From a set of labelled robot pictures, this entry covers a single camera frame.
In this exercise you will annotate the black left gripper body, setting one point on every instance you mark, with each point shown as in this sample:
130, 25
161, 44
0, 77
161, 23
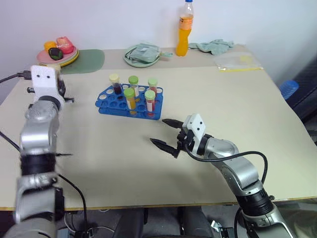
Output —
61, 86

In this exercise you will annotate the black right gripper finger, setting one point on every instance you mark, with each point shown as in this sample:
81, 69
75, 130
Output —
173, 123
164, 146

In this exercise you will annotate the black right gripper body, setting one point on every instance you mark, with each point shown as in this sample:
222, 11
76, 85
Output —
185, 140

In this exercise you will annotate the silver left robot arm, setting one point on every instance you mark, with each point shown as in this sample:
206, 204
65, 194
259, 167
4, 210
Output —
37, 131

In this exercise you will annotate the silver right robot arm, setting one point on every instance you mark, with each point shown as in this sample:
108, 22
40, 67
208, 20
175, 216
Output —
244, 173

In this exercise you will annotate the green-capped red test tube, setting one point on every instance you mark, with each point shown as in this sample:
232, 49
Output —
153, 83
150, 99

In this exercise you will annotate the blue test tube rack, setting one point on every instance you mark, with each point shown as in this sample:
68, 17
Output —
110, 102

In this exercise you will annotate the yellow-capped dark red test tube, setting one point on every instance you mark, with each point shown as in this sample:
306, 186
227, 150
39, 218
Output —
116, 86

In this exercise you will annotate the green-capped orange test tube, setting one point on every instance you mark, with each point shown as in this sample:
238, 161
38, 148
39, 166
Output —
130, 99

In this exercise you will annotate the green-capped pale yellow test tube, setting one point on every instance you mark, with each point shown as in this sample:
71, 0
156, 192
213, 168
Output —
133, 80

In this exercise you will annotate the yellow-green plate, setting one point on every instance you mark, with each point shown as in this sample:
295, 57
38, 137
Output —
73, 60

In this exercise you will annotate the pink plate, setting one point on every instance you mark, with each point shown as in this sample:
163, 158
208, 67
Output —
44, 57

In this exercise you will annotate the dark green toy fruit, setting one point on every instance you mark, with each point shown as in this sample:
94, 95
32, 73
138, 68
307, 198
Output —
55, 53

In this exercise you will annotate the dark green placemat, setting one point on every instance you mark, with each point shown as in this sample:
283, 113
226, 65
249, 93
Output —
86, 62

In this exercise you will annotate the red toy apple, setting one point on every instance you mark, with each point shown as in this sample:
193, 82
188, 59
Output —
65, 44

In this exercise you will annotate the orange toy fruit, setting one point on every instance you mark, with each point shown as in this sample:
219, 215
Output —
49, 45

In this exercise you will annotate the light green plate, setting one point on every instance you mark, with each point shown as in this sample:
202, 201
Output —
138, 64

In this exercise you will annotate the folded light green cloth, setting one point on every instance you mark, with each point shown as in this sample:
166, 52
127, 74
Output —
146, 53

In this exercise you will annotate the crumpled light green towel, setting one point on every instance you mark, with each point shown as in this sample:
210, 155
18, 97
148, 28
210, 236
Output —
214, 47

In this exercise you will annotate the orange soda bottle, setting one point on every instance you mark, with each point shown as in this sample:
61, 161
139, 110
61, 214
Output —
183, 37

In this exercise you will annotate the clear plastic zip bag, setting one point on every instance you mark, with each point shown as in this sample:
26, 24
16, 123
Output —
237, 62

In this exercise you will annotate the blue ribbed cylinder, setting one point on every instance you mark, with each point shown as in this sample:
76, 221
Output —
288, 89

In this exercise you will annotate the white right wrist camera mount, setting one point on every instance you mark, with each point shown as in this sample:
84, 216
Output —
196, 129

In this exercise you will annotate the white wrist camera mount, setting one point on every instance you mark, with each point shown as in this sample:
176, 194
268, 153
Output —
196, 129
43, 78

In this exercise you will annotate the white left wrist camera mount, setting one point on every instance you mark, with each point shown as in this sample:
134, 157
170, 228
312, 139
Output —
43, 78

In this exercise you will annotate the metal bracket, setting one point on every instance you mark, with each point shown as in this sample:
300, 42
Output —
220, 229

